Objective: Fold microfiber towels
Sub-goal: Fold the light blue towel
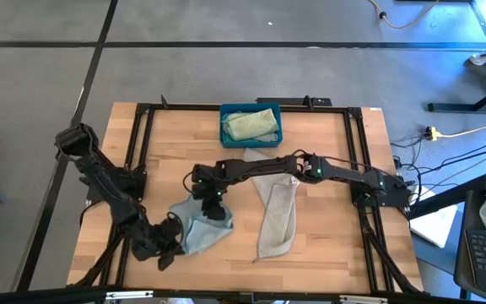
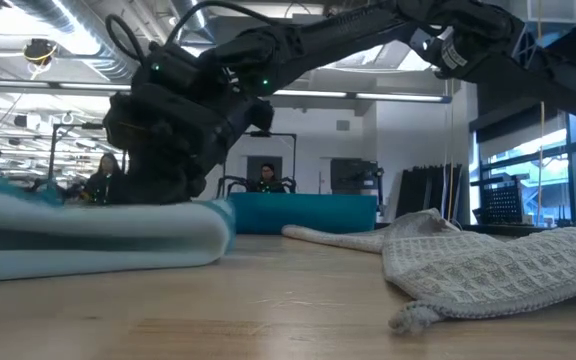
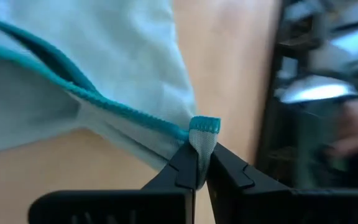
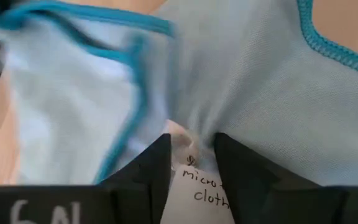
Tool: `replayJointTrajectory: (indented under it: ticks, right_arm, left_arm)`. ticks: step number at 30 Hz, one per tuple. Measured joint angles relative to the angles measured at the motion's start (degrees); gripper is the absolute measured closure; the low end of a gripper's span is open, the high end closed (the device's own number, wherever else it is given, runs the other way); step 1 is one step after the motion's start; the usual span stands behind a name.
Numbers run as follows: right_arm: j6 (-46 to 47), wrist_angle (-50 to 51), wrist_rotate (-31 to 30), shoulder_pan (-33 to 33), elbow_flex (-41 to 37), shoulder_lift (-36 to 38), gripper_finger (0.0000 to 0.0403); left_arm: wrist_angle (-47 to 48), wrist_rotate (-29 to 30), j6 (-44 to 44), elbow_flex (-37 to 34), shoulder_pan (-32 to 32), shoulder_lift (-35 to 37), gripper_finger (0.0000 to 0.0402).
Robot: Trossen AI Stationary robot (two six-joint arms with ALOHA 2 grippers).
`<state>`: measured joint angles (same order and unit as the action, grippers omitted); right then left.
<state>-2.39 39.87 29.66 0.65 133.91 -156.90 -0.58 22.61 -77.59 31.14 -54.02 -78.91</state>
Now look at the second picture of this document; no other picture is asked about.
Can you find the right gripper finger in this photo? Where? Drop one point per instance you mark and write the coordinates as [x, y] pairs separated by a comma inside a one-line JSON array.
[[188, 180], [140, 180]]

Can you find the light blue microfiber towel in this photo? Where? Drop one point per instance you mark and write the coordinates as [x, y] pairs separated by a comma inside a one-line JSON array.
[[93, 235]]

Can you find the grey waffle towel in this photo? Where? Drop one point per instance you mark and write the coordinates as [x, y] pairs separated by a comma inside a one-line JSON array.
[[493, 270]]

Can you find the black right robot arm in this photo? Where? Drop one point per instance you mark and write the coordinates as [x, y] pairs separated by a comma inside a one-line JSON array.
[[418, 30]]

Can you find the person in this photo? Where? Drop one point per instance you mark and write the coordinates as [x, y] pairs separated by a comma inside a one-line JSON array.
[[103, 180], [268, 179]]

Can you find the black background robot arms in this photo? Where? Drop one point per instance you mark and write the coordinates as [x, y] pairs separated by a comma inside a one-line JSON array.
[[233, 185]]

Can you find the grey door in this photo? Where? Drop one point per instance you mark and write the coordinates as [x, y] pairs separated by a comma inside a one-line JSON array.
[[253, 167]]

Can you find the blue plastic bin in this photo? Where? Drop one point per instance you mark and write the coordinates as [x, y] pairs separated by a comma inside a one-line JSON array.
[[308, 212]]

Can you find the black equipment cabinet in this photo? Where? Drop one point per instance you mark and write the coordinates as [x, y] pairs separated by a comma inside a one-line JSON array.
[[353, 175]]

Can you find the ceiling strip light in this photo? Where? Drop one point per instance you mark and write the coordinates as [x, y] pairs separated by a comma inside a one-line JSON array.
[[358, 95]]

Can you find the black leaning panels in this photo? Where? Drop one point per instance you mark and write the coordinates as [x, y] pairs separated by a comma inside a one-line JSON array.
[[425, 190]]

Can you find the black perforated rack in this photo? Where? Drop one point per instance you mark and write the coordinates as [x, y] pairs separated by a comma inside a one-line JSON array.
[[500, 202]]

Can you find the black table frame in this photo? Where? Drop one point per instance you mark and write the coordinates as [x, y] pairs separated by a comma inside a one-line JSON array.
[[518, 229]]

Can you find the window frame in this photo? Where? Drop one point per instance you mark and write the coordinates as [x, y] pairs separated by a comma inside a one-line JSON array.
[[575, 165]]

